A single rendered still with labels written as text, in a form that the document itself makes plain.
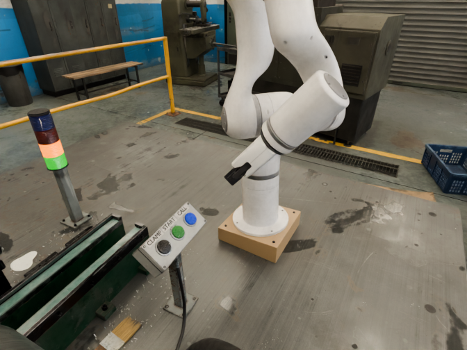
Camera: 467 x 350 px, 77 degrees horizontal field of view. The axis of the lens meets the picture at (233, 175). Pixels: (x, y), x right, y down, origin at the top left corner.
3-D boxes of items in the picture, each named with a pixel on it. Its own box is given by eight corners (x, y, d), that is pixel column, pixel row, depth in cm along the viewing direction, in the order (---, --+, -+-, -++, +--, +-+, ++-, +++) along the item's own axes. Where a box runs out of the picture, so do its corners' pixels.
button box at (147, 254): (154, 278, 62) (165, 271, 59) (130, 255, 62) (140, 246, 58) (197, 229, 75) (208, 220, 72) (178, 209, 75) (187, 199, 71)
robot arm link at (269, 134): (278, 108, 64) (269, 117, 66) (263, 122, 57) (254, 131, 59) (304, 137, 65) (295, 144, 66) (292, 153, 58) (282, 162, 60)
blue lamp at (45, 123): (41, 132, 87) (36, 118, 85) (28, 129, 89) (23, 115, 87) (59, 126, 92) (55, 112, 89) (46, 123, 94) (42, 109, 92)
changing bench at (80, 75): (135, 83, 589) (131, 60, 566) (146, 85, 573) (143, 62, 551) (69, 102, 488) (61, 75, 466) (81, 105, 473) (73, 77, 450)
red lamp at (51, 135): (46, 146, 89) (41, 132, 87) (33, 143, 92) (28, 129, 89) (64, 139, 94) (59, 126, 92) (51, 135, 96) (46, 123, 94)
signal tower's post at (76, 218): (75, 229, 105) (34, 117, 83) (60, 223, 108) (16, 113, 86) (93, 217, 111) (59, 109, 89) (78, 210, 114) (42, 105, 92)
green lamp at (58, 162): (55, 172, 94) (51, 160, 92) (43, 168, 96) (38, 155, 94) (71, 164, 99) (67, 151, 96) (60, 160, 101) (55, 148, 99)
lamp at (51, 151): (51, 160, 92) (46, 146, 89) (38, 155, 94) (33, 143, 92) (67, 151, 96) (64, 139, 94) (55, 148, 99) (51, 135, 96)
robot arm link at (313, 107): (288, 114, 66) (263, 113, 59) (336, 71, 57) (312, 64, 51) (308, 146, 63) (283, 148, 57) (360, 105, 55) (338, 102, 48)
